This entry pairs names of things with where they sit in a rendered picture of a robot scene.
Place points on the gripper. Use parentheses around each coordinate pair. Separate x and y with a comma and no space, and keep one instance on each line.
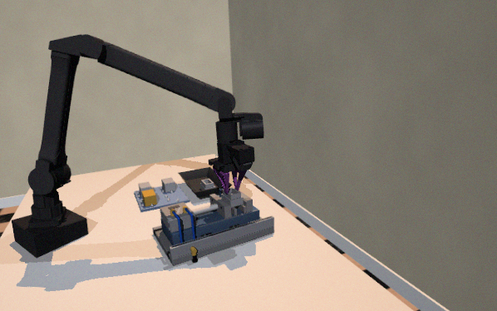
(224,169)

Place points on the brass-yellow block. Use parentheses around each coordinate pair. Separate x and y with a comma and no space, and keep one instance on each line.
(150,197)

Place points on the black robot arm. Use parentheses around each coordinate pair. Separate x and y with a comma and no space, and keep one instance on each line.
(50,173)

